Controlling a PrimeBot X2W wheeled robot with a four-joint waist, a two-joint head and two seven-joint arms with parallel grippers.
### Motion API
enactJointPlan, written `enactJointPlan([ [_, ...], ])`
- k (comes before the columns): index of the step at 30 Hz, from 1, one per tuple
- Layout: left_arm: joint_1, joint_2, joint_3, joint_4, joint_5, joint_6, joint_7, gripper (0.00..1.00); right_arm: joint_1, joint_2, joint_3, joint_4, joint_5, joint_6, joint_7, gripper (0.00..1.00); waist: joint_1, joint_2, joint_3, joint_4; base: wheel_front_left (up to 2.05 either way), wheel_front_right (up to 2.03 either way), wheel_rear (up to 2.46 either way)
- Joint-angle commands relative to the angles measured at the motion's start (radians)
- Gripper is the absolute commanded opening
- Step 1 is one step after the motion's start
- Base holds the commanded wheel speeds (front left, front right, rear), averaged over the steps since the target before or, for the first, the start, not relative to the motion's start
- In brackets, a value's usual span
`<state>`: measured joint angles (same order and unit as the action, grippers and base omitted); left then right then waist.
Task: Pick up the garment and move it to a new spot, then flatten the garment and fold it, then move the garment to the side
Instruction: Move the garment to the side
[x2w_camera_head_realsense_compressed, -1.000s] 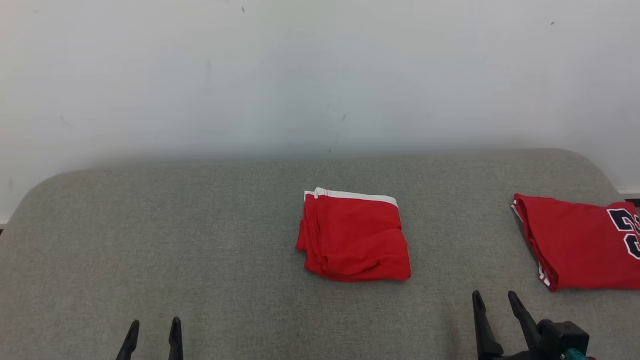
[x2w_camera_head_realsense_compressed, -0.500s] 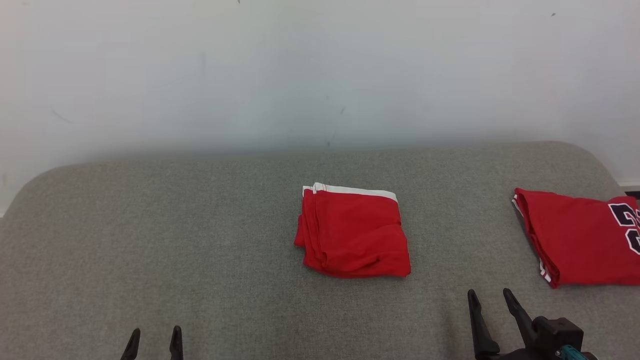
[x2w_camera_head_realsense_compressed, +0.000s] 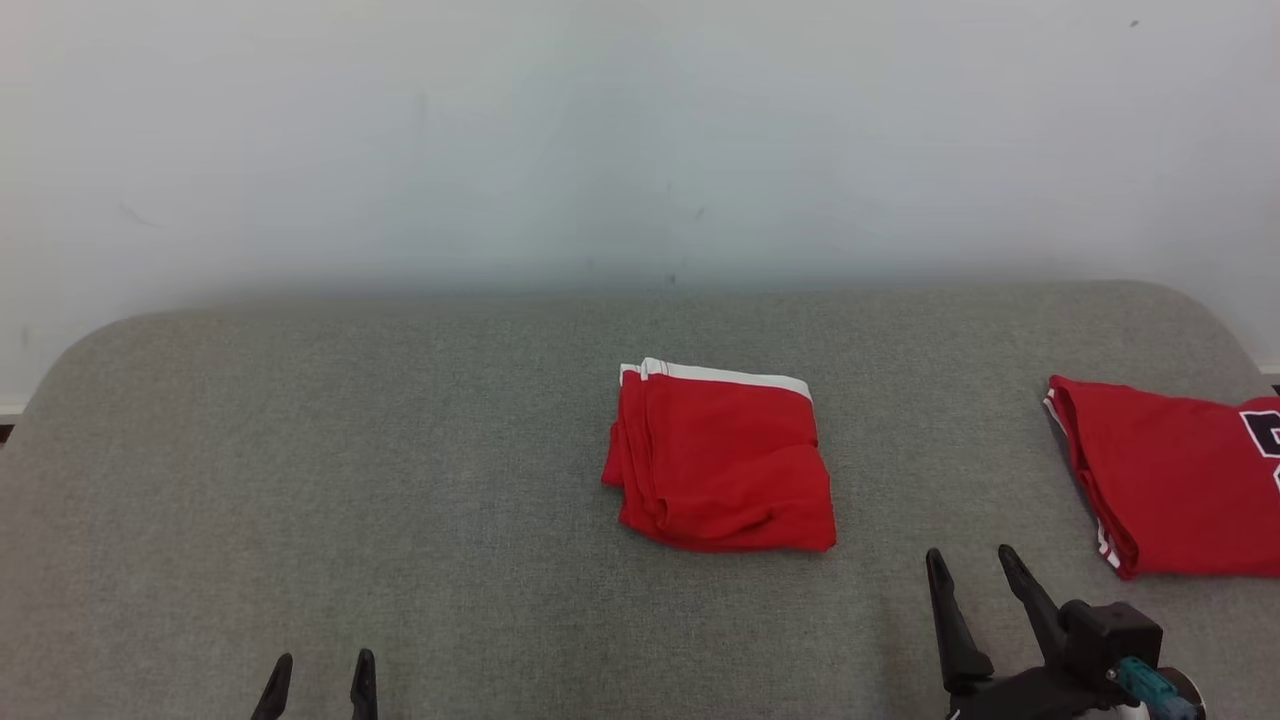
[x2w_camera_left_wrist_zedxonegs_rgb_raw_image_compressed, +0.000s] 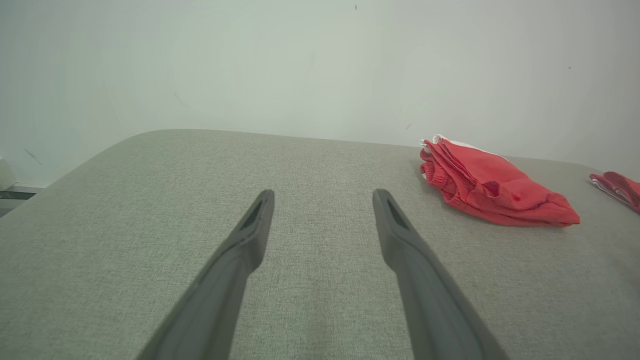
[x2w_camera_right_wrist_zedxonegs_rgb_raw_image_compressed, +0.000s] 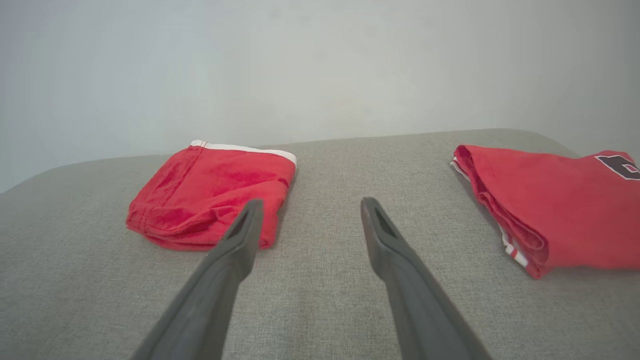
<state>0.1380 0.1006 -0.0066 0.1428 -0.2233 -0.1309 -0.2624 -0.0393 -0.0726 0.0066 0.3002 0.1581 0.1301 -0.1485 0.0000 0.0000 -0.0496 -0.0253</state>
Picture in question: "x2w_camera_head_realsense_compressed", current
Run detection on red and white jersey shirt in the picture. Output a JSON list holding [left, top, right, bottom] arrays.
[[1042, 374, 1280, 582]]

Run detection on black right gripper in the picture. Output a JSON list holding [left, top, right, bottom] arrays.
[[924, 543, 1128, 720]]

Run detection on teal right camera connector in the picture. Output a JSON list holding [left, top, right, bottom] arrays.
[[1114, 657, 1198, 720]]

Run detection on red shorts with white stripe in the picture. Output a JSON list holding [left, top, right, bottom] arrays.
[[600, 356, 839, 554]]

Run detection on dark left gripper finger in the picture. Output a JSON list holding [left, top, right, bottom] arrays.
[[249, 652, 295, 720], [349, 647, 380, 720]]

